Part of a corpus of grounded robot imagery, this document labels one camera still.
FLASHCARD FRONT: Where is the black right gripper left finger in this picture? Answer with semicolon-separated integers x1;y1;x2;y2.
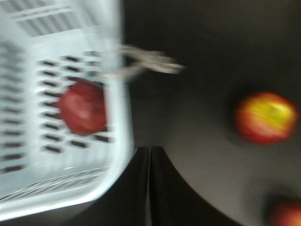
63;147;150;226

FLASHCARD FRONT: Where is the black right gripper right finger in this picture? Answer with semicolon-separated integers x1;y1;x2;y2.
149;146;238;226

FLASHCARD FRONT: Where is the dark red apple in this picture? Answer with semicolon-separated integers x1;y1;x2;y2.
55;80;107;136

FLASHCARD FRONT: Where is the red yellow apple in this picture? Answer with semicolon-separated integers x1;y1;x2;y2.
268;200;301;226

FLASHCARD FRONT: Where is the light blue plastic basket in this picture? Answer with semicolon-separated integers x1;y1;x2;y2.
0;0;134;221

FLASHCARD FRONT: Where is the black wood produce display table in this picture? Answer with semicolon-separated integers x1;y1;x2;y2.
124;0;301;226

